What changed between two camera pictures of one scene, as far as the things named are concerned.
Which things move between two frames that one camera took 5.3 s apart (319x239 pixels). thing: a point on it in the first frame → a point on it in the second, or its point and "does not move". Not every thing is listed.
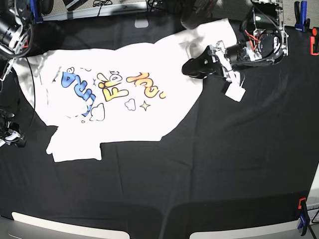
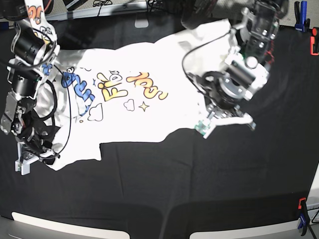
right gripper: [216, 58] → [225, 110]
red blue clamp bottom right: [304, 215] does not move
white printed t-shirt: [116, 92] does not move
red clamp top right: [314, 42] does not move
